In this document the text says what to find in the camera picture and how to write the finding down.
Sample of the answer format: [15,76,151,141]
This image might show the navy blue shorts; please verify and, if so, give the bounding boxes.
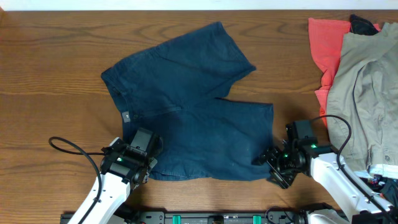
[101,22,274,181]

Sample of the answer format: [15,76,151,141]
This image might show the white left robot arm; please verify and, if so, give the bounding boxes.
[68,135,160,224]

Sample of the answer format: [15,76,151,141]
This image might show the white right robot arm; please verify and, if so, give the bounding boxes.
[252,138,397,223]

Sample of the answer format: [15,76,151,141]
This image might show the khaki grey shirt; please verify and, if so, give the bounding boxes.
[326,23,397,179]

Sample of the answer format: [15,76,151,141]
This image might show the multicoloured garment at edge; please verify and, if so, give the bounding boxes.
[355,171,397,217]

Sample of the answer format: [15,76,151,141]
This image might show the coral red garment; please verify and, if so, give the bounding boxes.
[308,18,381,116]

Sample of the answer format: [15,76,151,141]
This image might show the black garment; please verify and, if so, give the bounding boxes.
[349,14,379,35]

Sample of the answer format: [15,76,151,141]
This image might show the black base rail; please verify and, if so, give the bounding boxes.
[60,202,352,224]

